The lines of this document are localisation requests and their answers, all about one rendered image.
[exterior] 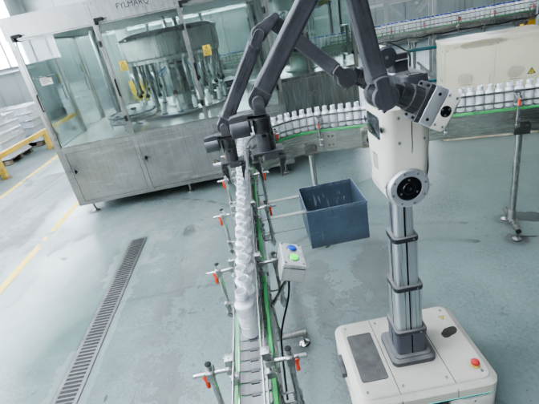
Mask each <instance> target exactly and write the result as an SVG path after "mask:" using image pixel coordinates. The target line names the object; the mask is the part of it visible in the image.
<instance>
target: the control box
mask: <svg viewBox="0 0 539 404"><path fill-rule="evenodd" d="M288 245H290V244H287V243H279V248H278V254H277V258H278V271H279V277H280V280H281V281H283V283H282V286H281V288H280V289H279V290H278V293H277V295H276V297H275V298H274V300H272V297H270V298H271V307H272V309H273V312H274V306H275V305H276V303H277V301H278V298H279V297H280V296H281V294H282V291H283V289H284V288H285V287H286V284H287V282H288V296H287V302H286V309H285V312H284V316H283V319H282V327H281V336H280V339H281V352H282V357H284V354H283V346H282V331H283V325H284V321H285V317H286V311H287V308H288V304H289V299H290V282H291V281H296V282H303V278H304V275H305V271H306V262H305V259H304V256H303V253H302V248H301V245H300V244H291V245H294V246H295V247H296V249H295V250H289V249H288V248H287V247H288ZM290 254H296V255H298V259H297V260H293V259H291V258H290ZM274 316H275V313H274ZM282 366H283V374H284V381H285V388H286V391H288V390H287V383H286V370H285V362H282Z"/></svg>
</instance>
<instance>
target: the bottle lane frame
mask: <svg viewBox="0 0 539 404"><path fill-rule="evenodd" d="M253 178H254V179H255V181H256V182H255V183H253V193H254V199H255V202H256V203H257V204H256V206H257V207H258V208H259V204H258V201H259V200H258V197H259V196H258V195H257V190H258V184H257V179H256V176H254V177H253ZM258 194H259V191H258ZM259 198H260V197H259ZM256 206H255V207H256ZM258 215H259V216H260V217H261V209H260V210H258ZM260 217H259V219H257V237H258V244H259V245H258V246H259V252H260V253H261V256H262V258H261V259H262V260H263V261H267V256H266V249H265V241H264V240H263V236H262V233H263V232H261V220H260ZM261 219H262V217H261ZM263 267H264V270H265V276H261V279H262V284H260V285H262V288H263V290H261V291H263V298H264V304H263V305H264V306H265V312H263V313H265V320H263V321H265V322H266V328H265V329H266V330H267V337H265V338H267V339H268V345H269V348H270V352H272V356H274V358H279V353H278V341H277V334H276V328H275V320H274V312H273V309H272V307H271V300H270V295H269V292H270V291H268V287H267V282H268V284H269V288H270V276H269V270H268V264H264V266H263ZM270 293H271V292H270ZM274 364H275V366H274V368H275V371H277V375H276V378H271V379H268V380H271V382H272V390H271V391H270V392H272V393H273V400H274V403H272V404H282V399H281V395H280V392H279V389H278V382H279V383H280V385H282V373H281V367H280V362H278V363H274ZM236 372H238V318H237V344H236ZM282 390H283V386H282ZM236 404H238V386H236Z"/></svg>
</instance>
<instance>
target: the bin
mask: <svg viewBox="0 0 539 404"><path fill-rule="evenodd" d="M298 197H299V199H300V204H301V209H302V210H301V211H299V212H292V213H287V214H283V215H279V216H271V217H270V219H271V220H274V219H277V218H282V217H286V216H293V215H297V214H302V217H303V222H304V225H305V227H301V228H306V231H307V234H308V237H309V239H310V243H311V244H308V245H303V246H301V247H306V246H310V245H311V246H312V248H320V247H324V246H328V245H333V244H340V243H344V242H348V241H353V240H360V239H364V238H368V237H370V230H369V221H368V212H367V199H366V198H365V196H364V195H363V194H362V193H361V191H360V190H359V188H358V187H357V186H356V184H355V182H354V181H353V180H352V179H351V178H349V179H344V180H337V181H333V182H329V183H324V184H317V185H313V186H309V187H304V188H298V195H296V196H289V197H285V198H281V199H276V200H269V201H267V203H268V204H270V203H273V202H278V201H282V200H289V199H293V198H298ZM296 229H300V228H294V229H290V230H285V231H281V232H288V231H292V230H296ZM276 233H280V232H275V234H276Z"/></svg>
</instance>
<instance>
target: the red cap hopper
mask: <svg viewBox="0 0 539 404"><path fill-rule="evenodd" d="M403 1H407V0H390V1H388V0H383V12H384V24H386V26H385V27H387V24H388V10H387V7H389V8H391V9H392V10H393V11H394V12H396V13H397V15H399V16H400V17H401V15H402V14H401V13H400V12H398V11H397V9H395V8H394V7H393V6H391V5H390V4H391V3H395V2H403ZM425 1H426V0H423V1H422V2H421V3H420V4H419V5H418V7H417V8H416V9H415V11H417V10H418V9H419V11H418V12H421V11H422V10H423V9H424V7H425V6H426V5H427V4H428V16H429V18H430V19H431V16H432V15H434V18H435V17H436V0H427V1H426V2H425ZM424 2H425V3H424ZM422 5H423V6H422ZM421 6H422V7H421ZM420 7H421V8H420ZM435 45H436V36H434V38H430V37H429V46H435ZM432 55H433V71H432ZM417 64H418V65H419V66H420V70H422V71H426V72H427V73H428V76H429V79H437V65H436V49H431V50H429V70H428V69H427V68H426V67H425V66H423V65H422V64H421V63H419V62H417Z"/></svg>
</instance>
